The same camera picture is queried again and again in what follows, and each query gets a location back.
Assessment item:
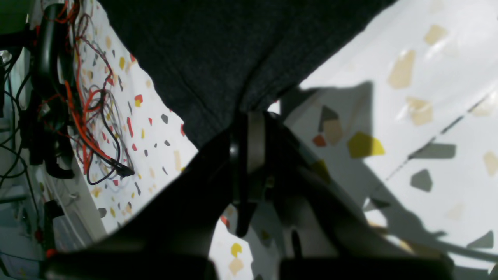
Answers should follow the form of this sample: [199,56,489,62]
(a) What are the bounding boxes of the red and black wires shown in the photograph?
[54,0,135,186]

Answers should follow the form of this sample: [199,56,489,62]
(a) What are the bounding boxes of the black cylinder handle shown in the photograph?
[31,3,68,118]

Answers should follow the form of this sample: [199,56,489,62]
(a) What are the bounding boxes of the dark grey T-shirt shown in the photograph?
[100,0,394,149]

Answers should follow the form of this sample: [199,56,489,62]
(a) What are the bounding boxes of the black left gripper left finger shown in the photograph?
[45,113,249,280]

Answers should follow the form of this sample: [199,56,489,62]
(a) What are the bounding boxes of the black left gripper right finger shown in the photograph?
[247,113,452,280]

